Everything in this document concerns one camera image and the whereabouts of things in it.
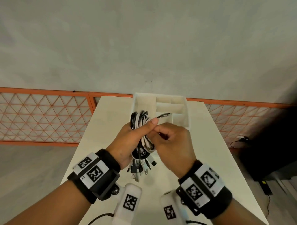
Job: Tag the person's left hand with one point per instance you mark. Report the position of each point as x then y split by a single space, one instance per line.
121 143

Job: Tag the person's right hand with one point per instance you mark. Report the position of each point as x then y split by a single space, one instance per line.
177 148

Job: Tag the person's right fingers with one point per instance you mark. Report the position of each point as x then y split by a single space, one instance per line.
166 131

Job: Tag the person's left thumb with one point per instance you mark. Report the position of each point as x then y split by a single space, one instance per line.
150 125

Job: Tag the person's left forearm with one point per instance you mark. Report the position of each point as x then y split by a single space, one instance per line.
46 206

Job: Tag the person's right forearm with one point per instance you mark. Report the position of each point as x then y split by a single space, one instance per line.
239 214

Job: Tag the white compartment organizer tray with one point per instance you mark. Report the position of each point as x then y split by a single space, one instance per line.
179 120

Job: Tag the black right wristband with markers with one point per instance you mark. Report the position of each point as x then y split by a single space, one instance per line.
204 189

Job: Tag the black wristband with markers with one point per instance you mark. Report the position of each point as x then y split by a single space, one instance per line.
95 176
204 189

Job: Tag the black left wristband with markers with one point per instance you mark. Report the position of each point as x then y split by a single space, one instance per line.
95 176

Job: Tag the orange lattice fence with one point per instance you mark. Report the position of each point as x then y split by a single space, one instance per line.
46 116

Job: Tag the large black furniture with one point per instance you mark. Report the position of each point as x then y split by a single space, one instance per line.
271 148

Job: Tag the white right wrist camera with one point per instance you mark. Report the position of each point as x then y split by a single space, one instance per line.
170 209

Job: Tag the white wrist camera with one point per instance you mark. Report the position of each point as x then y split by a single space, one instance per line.
170 209
128 201

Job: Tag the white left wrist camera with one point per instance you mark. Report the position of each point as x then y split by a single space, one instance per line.
128 201

